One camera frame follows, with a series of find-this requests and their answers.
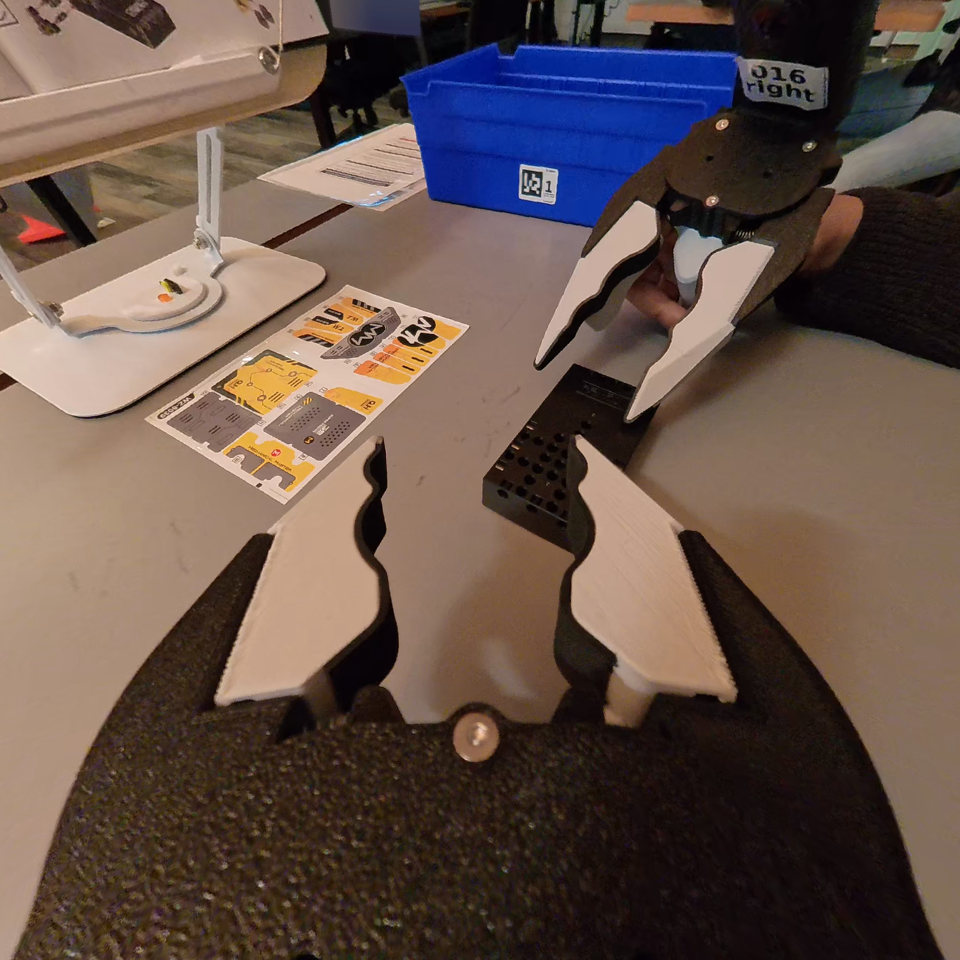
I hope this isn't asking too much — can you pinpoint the white book stand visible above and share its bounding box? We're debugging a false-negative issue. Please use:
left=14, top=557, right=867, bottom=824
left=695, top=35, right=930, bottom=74
left=0, top=30, right=331, bottom=419

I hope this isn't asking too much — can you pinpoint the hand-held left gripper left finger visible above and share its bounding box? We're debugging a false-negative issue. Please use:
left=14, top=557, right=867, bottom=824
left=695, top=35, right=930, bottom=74
left=214, top=437, right=400, bottom=725

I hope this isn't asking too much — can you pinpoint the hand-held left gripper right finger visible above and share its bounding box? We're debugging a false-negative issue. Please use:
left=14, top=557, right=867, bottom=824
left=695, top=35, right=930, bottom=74
left=553, top=435, right=738, bottom=729

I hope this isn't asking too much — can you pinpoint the wooden desk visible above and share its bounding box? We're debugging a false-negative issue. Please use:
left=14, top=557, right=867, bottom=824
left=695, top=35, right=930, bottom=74
left=626, top=0, right=960, bottom=33

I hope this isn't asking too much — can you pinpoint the yellow and grey sticker sheet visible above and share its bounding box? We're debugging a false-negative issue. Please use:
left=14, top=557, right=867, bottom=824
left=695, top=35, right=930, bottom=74
left=144, top=283, right=471, bottom=505

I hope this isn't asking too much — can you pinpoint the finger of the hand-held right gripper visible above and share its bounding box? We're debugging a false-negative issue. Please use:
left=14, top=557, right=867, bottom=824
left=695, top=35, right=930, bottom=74
left=532, top=199, right=664, bottom=371
left=624, top=241, right=777, bottom=423

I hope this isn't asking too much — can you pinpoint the printed paper sheet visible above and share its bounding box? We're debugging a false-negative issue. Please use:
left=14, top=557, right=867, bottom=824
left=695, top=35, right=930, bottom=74
left=258, top=123, right=429, bottom=213

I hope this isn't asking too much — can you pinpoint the black perforated battery box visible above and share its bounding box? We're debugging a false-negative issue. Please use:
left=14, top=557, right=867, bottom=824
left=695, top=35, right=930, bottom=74
left=481, top=363, right=655, bottom=556

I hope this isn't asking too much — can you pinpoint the person's right hand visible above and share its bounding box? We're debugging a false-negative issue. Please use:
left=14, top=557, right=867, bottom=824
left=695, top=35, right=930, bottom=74
left=624, top=191, right=865, bottom=333

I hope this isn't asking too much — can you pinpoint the building instruction booklet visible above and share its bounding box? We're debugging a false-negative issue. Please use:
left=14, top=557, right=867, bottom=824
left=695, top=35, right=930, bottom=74
left=0, top=0, right=331, bottom=106

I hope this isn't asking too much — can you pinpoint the blue plastic bin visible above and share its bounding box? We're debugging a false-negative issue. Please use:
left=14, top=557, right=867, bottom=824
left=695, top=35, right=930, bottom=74
left=401, top=43, right=744, bottom=228

